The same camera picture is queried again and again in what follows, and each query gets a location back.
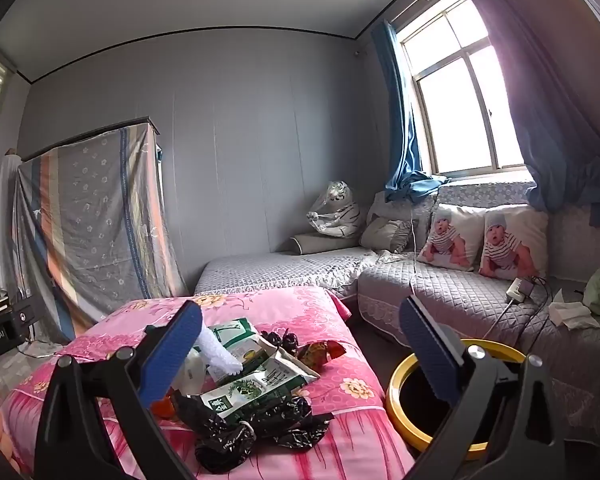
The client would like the window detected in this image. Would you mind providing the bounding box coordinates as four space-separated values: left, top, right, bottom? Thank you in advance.
395 0 536 176

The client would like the baby print pillow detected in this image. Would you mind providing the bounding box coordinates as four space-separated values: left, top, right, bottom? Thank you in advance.
478 208 550 281
416 203 486 272

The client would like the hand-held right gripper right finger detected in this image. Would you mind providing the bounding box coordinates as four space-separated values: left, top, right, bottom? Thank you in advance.
399 295 566 480

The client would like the purple blue curtain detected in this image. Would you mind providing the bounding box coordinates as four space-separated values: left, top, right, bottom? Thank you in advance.
450 0 600 228

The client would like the white foam net sleeve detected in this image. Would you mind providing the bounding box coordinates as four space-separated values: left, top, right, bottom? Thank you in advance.
192 330 243 376

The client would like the black plastic bag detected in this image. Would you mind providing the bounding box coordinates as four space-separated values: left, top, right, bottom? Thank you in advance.
172 392 336 473

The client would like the large green white packet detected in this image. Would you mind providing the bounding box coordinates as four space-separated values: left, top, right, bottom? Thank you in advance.
200 370 306 423

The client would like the thin white hanging cable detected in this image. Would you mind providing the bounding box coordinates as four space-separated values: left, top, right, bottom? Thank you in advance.
409 214 422 291

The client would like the grey quilted bed cover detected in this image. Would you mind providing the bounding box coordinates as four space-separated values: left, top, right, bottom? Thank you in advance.
195 247 381 302

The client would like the large grey cushion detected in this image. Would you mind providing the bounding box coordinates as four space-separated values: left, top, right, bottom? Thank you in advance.
367 192 438 253

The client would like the small grey cushion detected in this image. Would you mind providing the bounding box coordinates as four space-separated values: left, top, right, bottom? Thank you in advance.
360 217 411 253

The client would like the small dark crinkled wrapper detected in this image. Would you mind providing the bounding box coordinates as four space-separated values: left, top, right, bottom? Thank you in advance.
260 329 301 358

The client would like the white hanging cloth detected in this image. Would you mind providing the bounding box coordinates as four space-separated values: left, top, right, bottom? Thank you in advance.
0 152 23 296

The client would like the yellow round bin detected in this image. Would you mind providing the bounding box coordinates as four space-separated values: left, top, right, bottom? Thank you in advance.
385 339 528 461

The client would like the tiger plush in plastic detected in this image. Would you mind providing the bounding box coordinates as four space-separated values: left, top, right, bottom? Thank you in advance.
306 180 366 238

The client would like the pink floral blanket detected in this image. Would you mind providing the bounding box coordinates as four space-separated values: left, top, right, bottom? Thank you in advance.
0 285 416 480

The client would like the white plastic bag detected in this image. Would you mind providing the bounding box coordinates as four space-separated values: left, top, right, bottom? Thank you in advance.
175 350 207 393

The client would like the white tissue paper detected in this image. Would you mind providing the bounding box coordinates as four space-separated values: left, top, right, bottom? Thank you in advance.
547 290 600 331

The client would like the grey quilted sofa cover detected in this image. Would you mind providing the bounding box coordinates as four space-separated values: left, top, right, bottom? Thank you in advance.
357 180 600 426

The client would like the orange brown snack wrapper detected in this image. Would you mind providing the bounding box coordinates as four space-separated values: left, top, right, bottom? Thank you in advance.
297 340 346 366

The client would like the grey bolster pillow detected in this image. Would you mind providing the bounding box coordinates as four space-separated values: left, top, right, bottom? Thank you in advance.
290 232 358 256

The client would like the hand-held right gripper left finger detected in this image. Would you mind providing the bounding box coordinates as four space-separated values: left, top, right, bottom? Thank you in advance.
32 300 203 480

